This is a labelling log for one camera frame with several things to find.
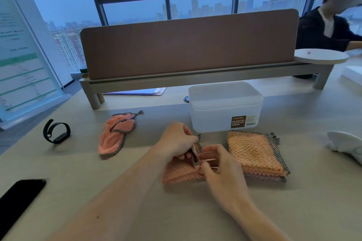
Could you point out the person's left hand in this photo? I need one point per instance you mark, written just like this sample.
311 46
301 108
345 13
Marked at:
173 141

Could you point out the person's right hand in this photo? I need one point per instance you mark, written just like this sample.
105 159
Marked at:
223 177

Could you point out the person's left fingers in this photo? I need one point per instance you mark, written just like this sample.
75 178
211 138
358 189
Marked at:
188 147

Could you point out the person's right thumb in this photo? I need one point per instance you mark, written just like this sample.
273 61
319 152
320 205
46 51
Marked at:
208 168

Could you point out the person's left forearm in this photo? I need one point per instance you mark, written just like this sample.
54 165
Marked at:
104 204

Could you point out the person's right forearm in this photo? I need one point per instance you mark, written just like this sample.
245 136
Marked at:
254 221

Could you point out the folded orange dish cloth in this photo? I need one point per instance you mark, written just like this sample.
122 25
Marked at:
256 151

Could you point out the translucent plastic container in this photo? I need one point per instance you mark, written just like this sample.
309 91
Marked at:
224 106

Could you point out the grey desk shelf riser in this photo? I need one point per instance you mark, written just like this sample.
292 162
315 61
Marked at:
198 77

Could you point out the crumpled pink dish cloth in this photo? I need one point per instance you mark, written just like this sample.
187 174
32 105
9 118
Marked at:
116 136

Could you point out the blue paper sheets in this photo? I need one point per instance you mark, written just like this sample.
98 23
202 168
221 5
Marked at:
138 91

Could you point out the brown desk divider panel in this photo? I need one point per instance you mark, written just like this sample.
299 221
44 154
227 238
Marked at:
189 43

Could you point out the green bottle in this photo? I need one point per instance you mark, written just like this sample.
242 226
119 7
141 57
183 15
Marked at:
84 71

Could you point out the black fitness band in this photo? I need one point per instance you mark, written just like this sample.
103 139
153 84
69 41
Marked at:
56 132

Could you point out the white crumpled object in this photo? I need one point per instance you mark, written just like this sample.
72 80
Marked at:
346 143

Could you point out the round white tray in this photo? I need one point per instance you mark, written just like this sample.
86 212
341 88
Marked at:
321 55

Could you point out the white flat box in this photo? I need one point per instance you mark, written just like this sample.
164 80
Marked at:
352 75

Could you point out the black smartphone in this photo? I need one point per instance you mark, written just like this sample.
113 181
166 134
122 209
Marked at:
17 204

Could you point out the white poster board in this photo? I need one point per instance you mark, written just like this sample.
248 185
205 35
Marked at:
19 51

